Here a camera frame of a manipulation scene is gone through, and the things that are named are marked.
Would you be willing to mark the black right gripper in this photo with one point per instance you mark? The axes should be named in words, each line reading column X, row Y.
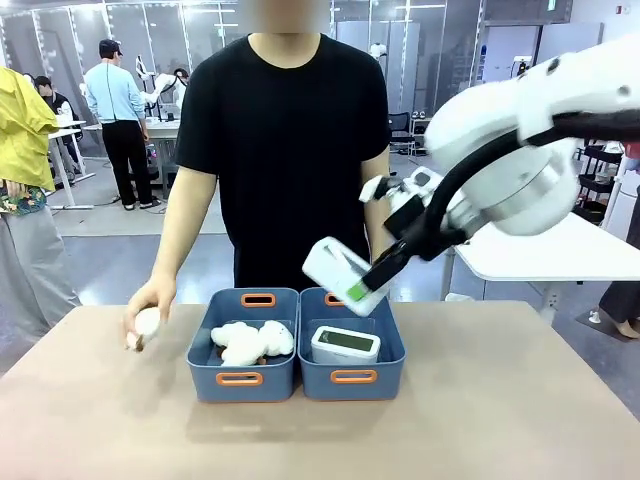
column 425, row 230

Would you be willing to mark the large white table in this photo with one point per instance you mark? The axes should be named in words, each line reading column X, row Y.
column 550, row 250

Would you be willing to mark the person in yellow jacket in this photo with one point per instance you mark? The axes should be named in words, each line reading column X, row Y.
column 25, row 175

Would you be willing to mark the person's right hand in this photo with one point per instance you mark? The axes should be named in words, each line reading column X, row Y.
column 157, row 297

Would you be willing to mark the white oval plush toy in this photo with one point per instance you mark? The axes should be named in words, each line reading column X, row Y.
column 146, row 325

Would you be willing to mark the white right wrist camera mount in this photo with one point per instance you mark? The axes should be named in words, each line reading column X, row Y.
column 420, row 181

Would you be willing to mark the person in black t-shirt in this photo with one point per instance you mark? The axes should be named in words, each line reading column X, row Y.
column 285, row 150

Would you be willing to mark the white standing desk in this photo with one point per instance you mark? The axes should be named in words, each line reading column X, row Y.
column 70, row 160

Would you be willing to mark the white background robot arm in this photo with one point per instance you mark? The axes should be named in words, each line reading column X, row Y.
column 162, row 87

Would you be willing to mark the seated person with glasses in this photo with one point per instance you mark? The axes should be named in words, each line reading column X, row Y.
column 55, row 105

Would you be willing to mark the black office chair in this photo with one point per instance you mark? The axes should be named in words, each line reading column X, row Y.
column 402, row 132

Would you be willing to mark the person's left forearm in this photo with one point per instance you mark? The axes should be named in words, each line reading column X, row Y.
column 377, row 230

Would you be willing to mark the white fluffy plush toy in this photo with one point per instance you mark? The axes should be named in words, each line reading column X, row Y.
column 277, row 340
column 235, row 345

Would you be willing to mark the white digital clock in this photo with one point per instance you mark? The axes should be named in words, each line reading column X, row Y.
column 335, row 270
column 345, row 345

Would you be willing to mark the black trolley cart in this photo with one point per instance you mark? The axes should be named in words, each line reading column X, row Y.
column 597, row 180

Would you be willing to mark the man in light blue shirt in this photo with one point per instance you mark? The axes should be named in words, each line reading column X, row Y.
column 117, row 100

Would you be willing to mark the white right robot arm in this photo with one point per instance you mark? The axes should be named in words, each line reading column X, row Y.
column 530, row 150

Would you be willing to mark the person's right forearm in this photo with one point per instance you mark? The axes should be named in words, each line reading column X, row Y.
column 172, row 255

